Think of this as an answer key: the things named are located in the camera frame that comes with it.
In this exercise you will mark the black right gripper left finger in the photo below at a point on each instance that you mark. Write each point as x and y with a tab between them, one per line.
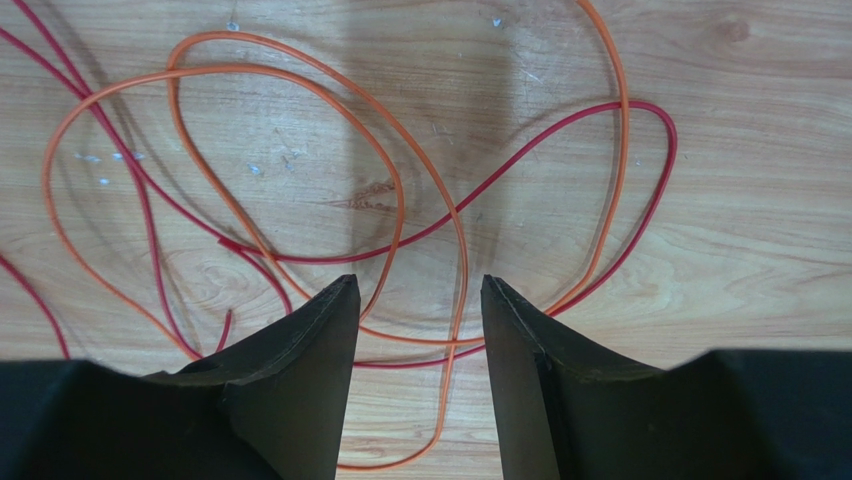
270	406

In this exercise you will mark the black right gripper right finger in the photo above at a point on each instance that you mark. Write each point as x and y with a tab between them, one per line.
567	407

